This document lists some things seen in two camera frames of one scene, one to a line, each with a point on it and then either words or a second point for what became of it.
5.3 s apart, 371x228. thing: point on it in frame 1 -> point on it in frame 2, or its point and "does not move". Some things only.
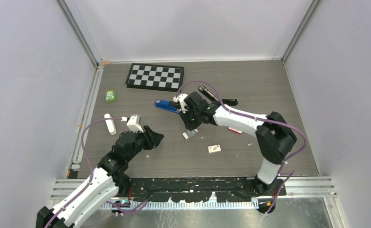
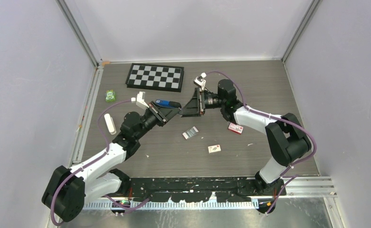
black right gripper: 191,126 -> 193,108
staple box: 189,133 does not move
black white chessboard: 155,77 does not move
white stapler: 110,124 does not move
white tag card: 214,148 does not move
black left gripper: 154,138 -> 162,114
